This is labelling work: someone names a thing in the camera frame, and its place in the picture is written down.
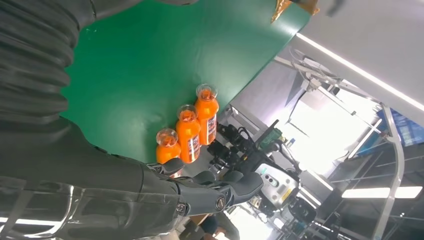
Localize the orange juice bottle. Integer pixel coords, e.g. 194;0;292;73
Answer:
194;83;220;147
175;104;202;165
155;128;182;165

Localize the green table mat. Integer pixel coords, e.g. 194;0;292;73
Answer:
59;0;312;164

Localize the person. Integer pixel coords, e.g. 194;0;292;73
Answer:
198;213;241;240

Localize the black and grey machine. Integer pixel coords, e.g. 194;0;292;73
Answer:
208;119;319;226

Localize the yellow film wrapped box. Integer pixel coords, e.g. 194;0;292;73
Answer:
270;0;321;24

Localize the blue panel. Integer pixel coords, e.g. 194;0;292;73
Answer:
377;108;424;147

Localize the white metal desk frame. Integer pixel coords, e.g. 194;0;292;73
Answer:
274;49;407;240

